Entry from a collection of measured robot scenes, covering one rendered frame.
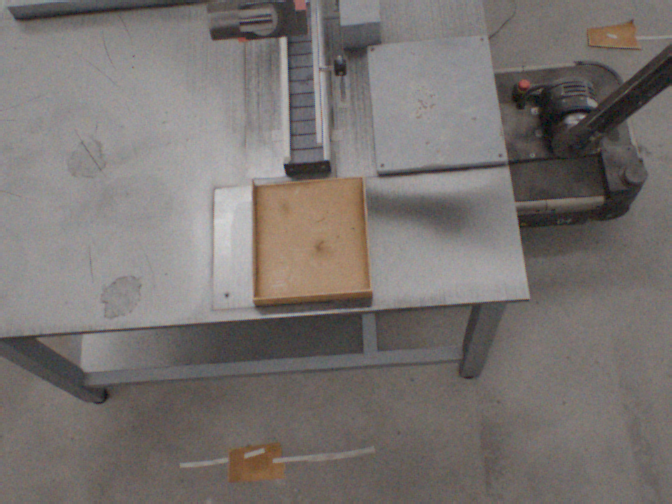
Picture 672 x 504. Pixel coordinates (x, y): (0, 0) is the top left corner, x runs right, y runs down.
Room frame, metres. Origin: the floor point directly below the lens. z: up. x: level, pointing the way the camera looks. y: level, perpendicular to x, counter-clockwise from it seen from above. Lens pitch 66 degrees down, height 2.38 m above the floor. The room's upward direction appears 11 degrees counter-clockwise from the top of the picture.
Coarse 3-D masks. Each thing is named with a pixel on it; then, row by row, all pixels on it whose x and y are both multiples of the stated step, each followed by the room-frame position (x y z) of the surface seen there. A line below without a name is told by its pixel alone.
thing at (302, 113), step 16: (288, 48) 1.22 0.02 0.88; (304, 48) 1.21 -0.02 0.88; (288, 64) 1.18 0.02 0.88; (304, 64) 1.17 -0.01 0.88; (288, 80) 1.13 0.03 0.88; (304, 80) 1.12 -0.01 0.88; (304, 96) 1.07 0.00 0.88; (304, 112) 1.03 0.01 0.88; (304, 128) 0.99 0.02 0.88; (304, 144) 0.94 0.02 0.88; (304, 160) 0.90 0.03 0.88; (320, 160) 0.89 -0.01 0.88
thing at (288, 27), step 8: (288, 0) 1.02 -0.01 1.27; (248, 8) 1.03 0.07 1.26; (280, 8) 1.01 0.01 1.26; (288, 8) 1.01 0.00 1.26; (288, 16) 1.00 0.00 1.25; (280, 24) 0.96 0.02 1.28; (288, 24) 0.99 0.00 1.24; (296, 24) 0.99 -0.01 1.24; (248, 32) 0.99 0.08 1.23; (280, 32) 0.98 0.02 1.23; (288, 32) 0.98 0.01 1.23; (296, 32) 0.97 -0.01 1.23; (248, 40) 0.98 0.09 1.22
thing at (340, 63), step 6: (336, 60) 1.09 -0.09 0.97; (342, 60) 1.09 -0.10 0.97; (330, 66) 1.08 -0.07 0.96; (336, 66) 1.07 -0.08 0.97; (342, 66) 1.07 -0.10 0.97; (336, 72) 1.07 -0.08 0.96; (342, 72) 1.06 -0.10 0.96; (342, 78) 1.07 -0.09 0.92; (342, 84) 1.07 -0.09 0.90; (342, 90) 1.07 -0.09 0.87; (342, 96) 1.07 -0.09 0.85
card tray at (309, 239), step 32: (256, 192) 0.87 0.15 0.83; (288, 192) 0.85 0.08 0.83; (320, 192) 0.84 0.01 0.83; (352, 192) 0.82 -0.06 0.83; (256, 224) 0.79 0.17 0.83; (288, 224) 0.77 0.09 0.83; (320, 224) 0.75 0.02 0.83; (352, 224) 0.74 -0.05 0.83; (256, 256) 0.71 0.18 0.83; (288, 256) 0.69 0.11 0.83; (320, 256) 0.68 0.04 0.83; (352, 256) 0.66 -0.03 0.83; (256, 288) 0.63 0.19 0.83; (288, 288) 0.62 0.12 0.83; (320, 288) 0.60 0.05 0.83; (352, 288) 0.59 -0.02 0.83
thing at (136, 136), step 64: (0, 0) 1.62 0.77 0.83; (384, 0) 1.36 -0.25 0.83; (448, 0) 1.31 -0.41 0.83; (0, 64) 1.40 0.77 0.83; (64, 64) 1.36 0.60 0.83; (128, 64) 1.32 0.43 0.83; (192, 64) 1.27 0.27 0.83; (256, 64) 1.23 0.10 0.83; (0, 128) 1.20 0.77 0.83; (64, 128) 1.16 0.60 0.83; (128, 128) 1.12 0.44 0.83; (192, 128) 1.08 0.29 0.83; (256, 128) 1.05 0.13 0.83; (0, 192) 1.01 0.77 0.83; (64, 192) 0.97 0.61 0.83; (128, 192) 0.94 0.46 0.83; (192, 192) 0.91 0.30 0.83; (384, 192) 0.80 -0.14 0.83; (448, 192) 0.77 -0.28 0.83; (512, 192) 0.74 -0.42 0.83; (0, 256) 0.84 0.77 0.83; (64, 256) 0.81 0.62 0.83; (128, 256) 0.77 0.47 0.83; (192, 256) 0.74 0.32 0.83; (384, 256) 0.65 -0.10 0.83; (448, 256) 0.62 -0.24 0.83; (512, 256) 0.59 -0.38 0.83; (0, 320) 0.68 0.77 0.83; (64, 320) 0.65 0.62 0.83; (128, 320) 0.62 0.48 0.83; (192, 320) 0.59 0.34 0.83; (256, 320) 0.56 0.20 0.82
